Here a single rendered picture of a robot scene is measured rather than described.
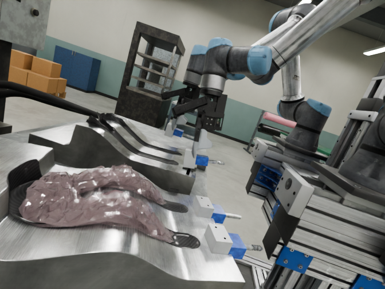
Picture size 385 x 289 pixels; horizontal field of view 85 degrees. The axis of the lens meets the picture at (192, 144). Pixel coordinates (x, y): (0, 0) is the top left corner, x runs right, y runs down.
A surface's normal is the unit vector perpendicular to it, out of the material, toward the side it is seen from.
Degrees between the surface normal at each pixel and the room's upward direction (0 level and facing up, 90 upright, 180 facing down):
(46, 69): 90
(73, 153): 90
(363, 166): 72
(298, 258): 90
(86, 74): 90
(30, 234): 6
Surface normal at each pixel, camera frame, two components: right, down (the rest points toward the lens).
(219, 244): 0.23, 0.31
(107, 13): -0.06, 0.22
